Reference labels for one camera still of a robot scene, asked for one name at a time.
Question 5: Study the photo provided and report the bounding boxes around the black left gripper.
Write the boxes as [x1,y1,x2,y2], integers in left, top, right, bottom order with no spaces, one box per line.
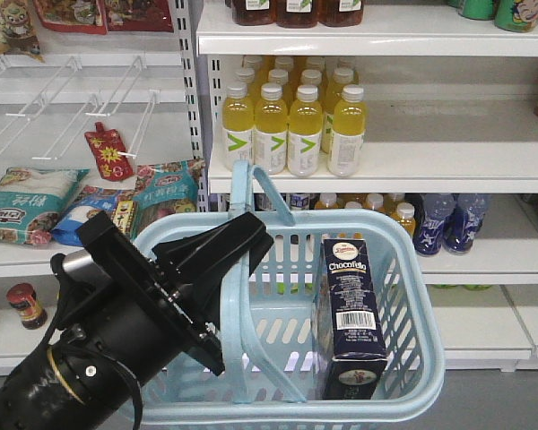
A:
[77,212,273,376]

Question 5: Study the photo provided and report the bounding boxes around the light blue shopping basket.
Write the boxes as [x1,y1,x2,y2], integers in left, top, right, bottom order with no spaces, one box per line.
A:
[134,162,445,429]

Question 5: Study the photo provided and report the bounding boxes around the dark blue Chocofello cookie box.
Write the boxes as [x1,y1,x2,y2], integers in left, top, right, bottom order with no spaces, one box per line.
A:
[312,237,388,400]

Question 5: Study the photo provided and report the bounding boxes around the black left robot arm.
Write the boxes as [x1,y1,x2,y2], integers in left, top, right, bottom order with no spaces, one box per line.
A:
[0,213,273,429]

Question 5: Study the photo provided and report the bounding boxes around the red lid sauce jar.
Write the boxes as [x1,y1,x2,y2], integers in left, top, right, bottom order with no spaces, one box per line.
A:
[6,283,48,330]

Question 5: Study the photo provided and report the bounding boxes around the red sauce pouch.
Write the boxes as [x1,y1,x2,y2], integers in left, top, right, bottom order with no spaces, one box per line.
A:
[84,122,134,182]

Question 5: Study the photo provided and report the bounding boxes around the yellow juice bottle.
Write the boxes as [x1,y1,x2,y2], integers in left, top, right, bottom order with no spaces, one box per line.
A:
[221,81,254,170]
[287,84,323,176]
[253,82,288,174]
[327,84,367,177]

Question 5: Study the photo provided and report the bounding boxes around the yellow juice bottle front left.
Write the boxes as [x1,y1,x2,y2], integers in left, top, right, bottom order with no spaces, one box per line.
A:
[221,81,254,170]

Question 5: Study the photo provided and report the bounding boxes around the teal noodle packet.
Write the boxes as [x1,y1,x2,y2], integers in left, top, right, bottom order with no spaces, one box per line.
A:
[0,167,89,246]

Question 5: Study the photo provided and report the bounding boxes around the white supermarket shelf unit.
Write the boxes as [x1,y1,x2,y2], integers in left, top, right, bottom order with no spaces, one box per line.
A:
[0,1,538,371]

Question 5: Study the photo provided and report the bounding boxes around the yellow juice bottle front right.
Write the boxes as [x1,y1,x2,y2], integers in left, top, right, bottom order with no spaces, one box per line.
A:
[327,84,367,177]

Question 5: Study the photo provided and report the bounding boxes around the blue drink bottle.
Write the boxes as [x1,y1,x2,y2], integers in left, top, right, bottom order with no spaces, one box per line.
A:
[412,193,456,256]

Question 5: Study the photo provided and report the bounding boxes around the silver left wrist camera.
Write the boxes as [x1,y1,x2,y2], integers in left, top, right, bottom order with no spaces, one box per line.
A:
[50,249,103,283]

